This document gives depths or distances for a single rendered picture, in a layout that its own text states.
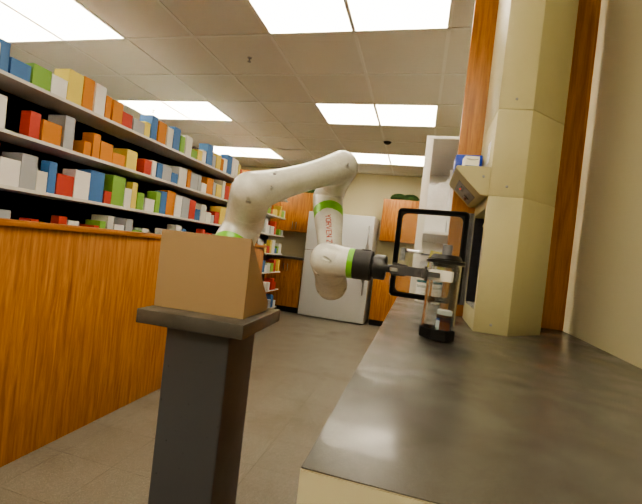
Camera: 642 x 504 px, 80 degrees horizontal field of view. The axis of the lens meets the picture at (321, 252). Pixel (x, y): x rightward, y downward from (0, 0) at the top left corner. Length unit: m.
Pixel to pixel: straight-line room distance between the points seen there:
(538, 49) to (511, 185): 0.46
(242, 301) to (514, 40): 1.25
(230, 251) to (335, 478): 0.80
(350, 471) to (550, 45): 1.52
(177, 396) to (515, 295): 1.13
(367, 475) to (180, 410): 0.88
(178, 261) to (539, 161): 1.24
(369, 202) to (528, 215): 5.74
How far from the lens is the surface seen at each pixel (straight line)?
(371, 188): 7.14
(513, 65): 1.60
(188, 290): 1.18
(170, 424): 1.29
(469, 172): 1.46
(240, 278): 1.11
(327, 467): 0.45
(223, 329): 1.07
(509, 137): 1.51
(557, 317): 1.88
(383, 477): 0.45
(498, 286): 1.44
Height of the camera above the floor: 1.16
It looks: level
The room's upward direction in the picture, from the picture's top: 6 degrees clockwise
